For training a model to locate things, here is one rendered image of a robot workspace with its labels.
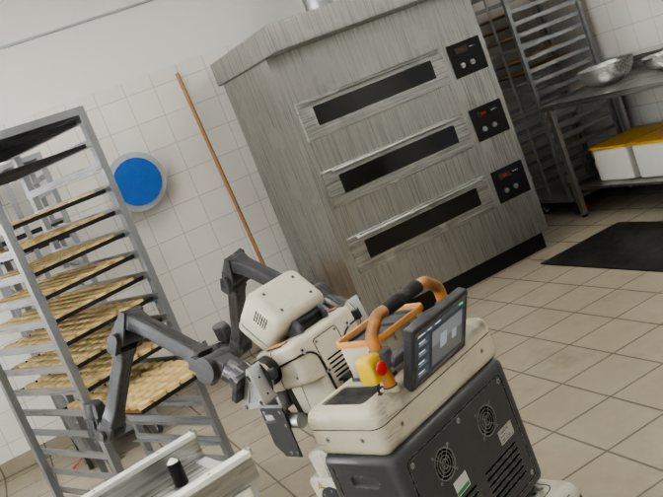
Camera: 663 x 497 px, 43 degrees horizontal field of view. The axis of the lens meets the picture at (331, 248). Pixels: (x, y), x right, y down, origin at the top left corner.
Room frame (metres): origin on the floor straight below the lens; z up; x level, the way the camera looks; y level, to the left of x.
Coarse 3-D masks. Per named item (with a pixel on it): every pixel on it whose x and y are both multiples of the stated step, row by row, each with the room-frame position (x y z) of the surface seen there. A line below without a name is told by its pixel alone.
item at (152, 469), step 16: (192, 432) 1.92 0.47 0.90; (176, 448) 1.88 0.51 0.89; (192, 448) 1.90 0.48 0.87; (144, 464) 1.84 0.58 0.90; (160, 464) 1.86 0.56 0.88; (112, 480) 1.81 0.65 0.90; (128, 480) 1.82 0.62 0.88; (144, 480) 1.83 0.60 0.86; (160, 480) 1.85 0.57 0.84; (96, 496) 1.77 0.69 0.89; (112, 496) 1.79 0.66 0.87; (128, 496) 1.81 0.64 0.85
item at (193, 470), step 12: (168, 468) 1.78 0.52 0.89; (180, 468) 1.78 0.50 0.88; (192, 468) 1.85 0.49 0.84; (204, 468) 1.82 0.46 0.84; (168, 480) 1.84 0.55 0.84; (180, 480) 1.77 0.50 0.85; (192, 480) 1.78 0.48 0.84; (144, 492) 1.82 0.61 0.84; (156, 492) 1.80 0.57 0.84; (168, 492) 1.77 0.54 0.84; (240, 492) 1.63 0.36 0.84; (252, 492) 1.64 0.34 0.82
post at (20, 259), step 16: (0, 208) 2.88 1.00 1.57; (0, 224) 2.87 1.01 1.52; (16, 240) 2.88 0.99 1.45; (16, 256) 2.86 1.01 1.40; (32, 272) 2.88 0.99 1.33; (32, 288) 2.86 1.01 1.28; (48, 320) 2.87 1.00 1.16; (64, 352) 2.87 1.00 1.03; (64, 368) 2.88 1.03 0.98; (80, 384) 2.87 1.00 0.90; (80, 400) 2.88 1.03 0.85; (112, 448) 2.88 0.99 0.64; (112, 464) 2.86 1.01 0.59
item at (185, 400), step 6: (174, 396) 3.31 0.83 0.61; (180, 396) 3.28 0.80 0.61; (186, 396) 3.25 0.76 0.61; (192, 396) 3.22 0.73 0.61; (198, 396) 3.19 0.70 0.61; (162, 402) 3.39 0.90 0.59; (168, 402) 3.35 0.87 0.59; (174, 402) 3.32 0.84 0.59; (180, 402) 3.29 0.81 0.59; (186, 402) 3.25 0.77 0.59; (192, 402) 3.22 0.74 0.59; (198, 402) 3.19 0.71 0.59
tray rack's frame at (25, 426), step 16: (64, 112) 3.14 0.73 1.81; (16, 128) 3.00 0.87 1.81; (32, 128) 3.04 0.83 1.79; (48, 128) 3.35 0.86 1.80; (0, 144) 3.44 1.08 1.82; (16, 160) 3.62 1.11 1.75; (48, 224) 3.63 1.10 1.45; (16, 288) 3.47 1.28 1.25; (0, 368) 3.32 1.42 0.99; (0, 384) 3.31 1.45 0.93; (16, 400) 3.32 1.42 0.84; (16, 416) 3.31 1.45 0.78; (80, 416) 3.49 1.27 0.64; (32, 432) 3.32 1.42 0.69; (144, 432) 3.63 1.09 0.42; (32, 448) 3.31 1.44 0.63; (96, 448) 3.49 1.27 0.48; (144, 448) 3.62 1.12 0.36; (48, 464) 3.32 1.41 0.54; (48, 480) 3.30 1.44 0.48
